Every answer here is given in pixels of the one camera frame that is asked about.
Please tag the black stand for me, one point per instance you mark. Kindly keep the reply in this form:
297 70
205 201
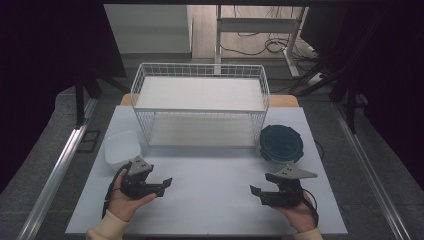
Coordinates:
80 103
350 100

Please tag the dark curtain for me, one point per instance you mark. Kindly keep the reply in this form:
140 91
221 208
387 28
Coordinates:
40 66
383 66

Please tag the person's left hand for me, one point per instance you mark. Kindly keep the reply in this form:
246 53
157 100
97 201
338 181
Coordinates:
125 205

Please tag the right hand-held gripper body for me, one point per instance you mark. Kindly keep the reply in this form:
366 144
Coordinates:
289 193

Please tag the black floor bracket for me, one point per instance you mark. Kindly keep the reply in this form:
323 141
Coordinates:
88 141

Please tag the person's right hand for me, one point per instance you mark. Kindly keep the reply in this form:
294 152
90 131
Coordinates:
301 216

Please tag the white metal desk frame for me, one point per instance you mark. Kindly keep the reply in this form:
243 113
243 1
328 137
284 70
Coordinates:
256 25

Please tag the white plastic container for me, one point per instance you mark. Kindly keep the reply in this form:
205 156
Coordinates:
121 148

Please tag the white cabinet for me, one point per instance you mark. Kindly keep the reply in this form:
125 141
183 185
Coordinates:
150 30

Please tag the dark blue round lid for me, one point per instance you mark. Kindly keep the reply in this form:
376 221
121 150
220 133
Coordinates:
281 144

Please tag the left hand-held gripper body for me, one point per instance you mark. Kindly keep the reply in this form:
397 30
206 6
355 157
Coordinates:
136 186

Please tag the wooden table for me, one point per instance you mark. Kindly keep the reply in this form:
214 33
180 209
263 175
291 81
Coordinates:
283 100

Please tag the white power strip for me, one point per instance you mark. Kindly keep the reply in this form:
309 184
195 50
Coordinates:
314 79

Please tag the metal floor rail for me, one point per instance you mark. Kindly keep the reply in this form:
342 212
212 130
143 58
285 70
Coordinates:
370 173
53 181

